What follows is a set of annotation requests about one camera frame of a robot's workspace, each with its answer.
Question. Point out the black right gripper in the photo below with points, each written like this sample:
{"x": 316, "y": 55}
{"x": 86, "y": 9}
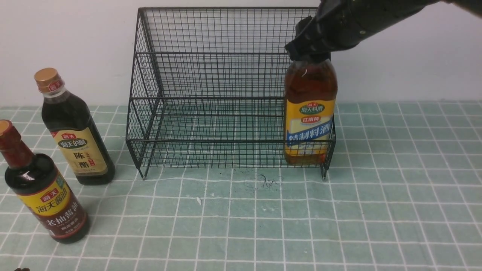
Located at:
{"x": 332, "y": 29}

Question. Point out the amber cooking wine bottle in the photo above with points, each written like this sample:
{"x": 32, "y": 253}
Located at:
{"x": 310, "y": 90}

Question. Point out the dark vinegar bottle gold cap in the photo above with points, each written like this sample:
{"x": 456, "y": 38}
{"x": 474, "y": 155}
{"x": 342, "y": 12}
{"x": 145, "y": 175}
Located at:
{"x": 69, "y": 121}

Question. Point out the dark soy sauce bottle red neck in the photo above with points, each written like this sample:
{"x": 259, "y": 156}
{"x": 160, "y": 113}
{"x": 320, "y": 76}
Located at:
{"x": 38, "y": 183}

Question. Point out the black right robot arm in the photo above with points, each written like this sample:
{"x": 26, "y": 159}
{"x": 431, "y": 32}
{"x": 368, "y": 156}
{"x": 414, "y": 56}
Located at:
{"x": 374, "y": 16}

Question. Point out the green checkered tablecloth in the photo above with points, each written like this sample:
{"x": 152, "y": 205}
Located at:
{"x": 403, "y": 193}

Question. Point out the black wire mesh shelf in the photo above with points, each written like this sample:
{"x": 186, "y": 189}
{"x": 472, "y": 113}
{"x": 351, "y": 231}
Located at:
{"x": 207, "y": 86}

